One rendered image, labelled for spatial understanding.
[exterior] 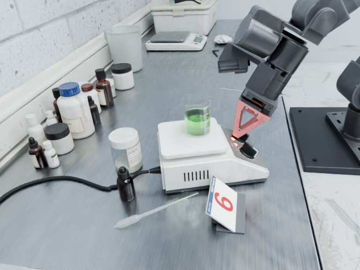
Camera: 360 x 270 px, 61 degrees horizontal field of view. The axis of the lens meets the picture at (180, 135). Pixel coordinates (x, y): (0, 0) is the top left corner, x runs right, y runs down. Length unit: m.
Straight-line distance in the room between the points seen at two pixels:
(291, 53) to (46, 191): 0.52
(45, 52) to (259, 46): 0.65
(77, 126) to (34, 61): 0.26
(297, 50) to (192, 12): 1.07
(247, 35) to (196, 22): 1.08
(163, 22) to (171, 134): 1.12
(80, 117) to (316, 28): 0.53
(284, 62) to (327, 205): 0.26
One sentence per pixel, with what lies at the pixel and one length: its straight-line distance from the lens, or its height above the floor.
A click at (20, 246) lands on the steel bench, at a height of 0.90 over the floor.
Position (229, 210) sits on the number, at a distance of 0.53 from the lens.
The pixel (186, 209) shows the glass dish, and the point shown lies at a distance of 0.55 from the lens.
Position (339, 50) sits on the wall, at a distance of 2.12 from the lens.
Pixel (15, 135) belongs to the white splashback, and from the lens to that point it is 0.81.
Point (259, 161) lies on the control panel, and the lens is 0.60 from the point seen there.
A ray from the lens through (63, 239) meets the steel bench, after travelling 0.56.
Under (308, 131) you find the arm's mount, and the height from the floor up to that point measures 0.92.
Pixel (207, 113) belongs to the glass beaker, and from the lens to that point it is 0.55.
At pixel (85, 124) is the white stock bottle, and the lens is 0.78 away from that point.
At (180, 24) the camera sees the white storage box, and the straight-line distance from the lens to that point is 1.63.
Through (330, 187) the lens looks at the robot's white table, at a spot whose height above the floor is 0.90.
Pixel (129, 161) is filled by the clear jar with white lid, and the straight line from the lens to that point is 0.62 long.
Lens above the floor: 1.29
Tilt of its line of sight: 32 degrees down
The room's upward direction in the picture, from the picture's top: 4 degrees counter-clockwise
